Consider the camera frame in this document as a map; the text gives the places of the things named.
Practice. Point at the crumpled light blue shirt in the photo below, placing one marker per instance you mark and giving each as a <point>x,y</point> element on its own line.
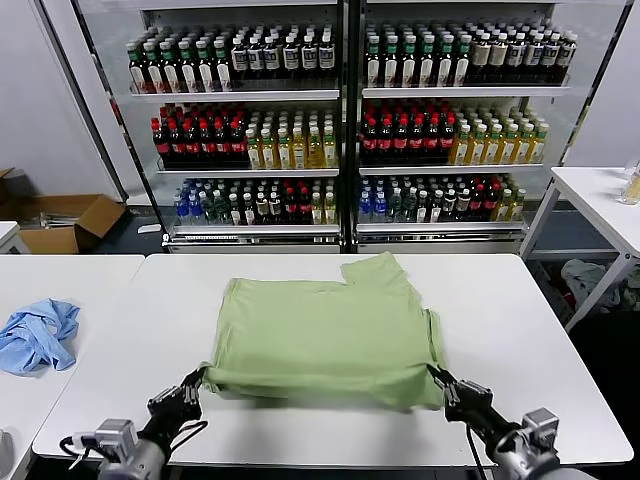
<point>35,340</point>

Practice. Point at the green-cap tea bottle white label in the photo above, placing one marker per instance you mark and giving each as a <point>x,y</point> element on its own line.
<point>373,64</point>
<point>154,69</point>
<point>445,64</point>
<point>427,64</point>
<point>205,67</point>
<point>138,70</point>
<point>171,69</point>
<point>391,64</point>
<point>409,64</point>
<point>462,63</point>
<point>188,68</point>
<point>223,66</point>

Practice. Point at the small dark bottle grey label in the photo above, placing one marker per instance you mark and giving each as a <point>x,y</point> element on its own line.
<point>275,206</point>
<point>464,205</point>
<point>449,205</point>
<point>262,206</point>

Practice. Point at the white drinks shelf cabinet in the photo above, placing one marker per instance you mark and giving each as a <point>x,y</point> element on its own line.
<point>450,92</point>
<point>240,96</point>

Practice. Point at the silver grey robot right arm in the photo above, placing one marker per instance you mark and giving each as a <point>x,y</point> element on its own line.
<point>540,465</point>

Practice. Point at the pile of grey clothes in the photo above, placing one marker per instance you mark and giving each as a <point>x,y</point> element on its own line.
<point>582,277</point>

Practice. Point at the small green-tinted water bottle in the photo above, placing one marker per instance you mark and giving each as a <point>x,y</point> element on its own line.
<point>395,206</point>
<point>222,209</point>
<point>409,206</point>
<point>209,210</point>

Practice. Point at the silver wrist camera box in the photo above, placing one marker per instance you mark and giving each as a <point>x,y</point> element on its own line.
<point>116,440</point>
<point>541,432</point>

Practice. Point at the small dark bottle white label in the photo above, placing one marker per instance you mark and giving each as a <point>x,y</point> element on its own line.
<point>235,210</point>
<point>436,207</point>
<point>422,207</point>
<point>249,209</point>

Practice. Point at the open brown cardboard box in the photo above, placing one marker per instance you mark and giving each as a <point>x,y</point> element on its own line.
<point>92,220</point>

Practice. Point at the clear plastic cup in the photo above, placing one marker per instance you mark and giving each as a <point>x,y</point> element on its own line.
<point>631,192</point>

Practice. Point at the open glass cabinet door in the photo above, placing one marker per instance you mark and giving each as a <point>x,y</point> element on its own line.
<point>98,100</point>
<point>582,75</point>

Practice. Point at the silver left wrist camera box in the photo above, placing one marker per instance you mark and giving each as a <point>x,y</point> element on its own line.
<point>116,440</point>

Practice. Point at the small white cabinet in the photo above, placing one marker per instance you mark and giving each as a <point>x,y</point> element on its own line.
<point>7,235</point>

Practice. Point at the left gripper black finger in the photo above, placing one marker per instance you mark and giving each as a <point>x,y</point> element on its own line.
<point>172,391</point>
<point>196,390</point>

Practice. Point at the small blue water bottle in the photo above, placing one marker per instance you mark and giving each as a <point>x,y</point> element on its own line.
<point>379,207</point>
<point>181,211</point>
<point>365,207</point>
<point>195,210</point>

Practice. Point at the white side table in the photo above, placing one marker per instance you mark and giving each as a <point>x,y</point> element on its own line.
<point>590,190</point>

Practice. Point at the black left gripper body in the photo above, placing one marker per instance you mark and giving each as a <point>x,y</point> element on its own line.
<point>175,417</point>

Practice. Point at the small yellow juice bottle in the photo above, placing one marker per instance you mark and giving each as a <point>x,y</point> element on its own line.
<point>504,206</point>
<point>317,209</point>
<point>518,205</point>
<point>330,208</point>

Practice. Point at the white-cap dark drink bottle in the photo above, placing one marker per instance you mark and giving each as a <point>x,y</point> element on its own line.
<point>291,56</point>
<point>240,57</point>
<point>256,57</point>
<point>271,57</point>
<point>309,55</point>
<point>327,55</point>

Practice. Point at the bundle of metal rails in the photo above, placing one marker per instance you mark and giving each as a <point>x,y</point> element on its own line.
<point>60,218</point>

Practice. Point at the small red-cap cola bottle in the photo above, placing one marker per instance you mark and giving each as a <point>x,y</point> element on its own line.
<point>304,206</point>
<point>290,206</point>
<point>492,202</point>
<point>478,202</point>

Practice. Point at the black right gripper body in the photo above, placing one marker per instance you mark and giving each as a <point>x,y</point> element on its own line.
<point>477,417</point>

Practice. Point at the white-cap bottle beige label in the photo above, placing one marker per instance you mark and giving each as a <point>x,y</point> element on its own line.
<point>482,56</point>
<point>499,56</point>

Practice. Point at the light green t-shirt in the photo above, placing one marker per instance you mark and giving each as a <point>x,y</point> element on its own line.
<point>320,340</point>

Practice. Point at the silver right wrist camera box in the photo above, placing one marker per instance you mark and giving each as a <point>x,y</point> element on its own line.
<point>541,432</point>

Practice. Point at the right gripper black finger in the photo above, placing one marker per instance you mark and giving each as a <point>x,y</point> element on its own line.
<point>442,390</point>
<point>470,388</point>

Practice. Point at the small white paper scrap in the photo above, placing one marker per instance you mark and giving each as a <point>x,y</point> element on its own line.
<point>149,229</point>

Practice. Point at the white-cap bottle grey label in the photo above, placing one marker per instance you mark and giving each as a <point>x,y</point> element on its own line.
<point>568,59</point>
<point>551,59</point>
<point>516,57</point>
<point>534,58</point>

